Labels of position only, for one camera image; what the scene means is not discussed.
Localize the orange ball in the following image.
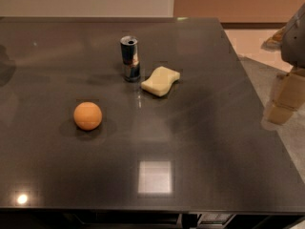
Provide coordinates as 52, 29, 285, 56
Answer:
73, 102, 103, 131

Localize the silver blue drink can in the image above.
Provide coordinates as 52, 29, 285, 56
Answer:
120, 35, 140, 82

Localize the pale yellow sponge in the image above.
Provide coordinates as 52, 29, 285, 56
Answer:
141, 66, 180, 97

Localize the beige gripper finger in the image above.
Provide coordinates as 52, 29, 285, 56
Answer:
263, 68, 305, 125

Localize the device under table edge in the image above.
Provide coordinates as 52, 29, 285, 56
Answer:
198, 213, 234, 225

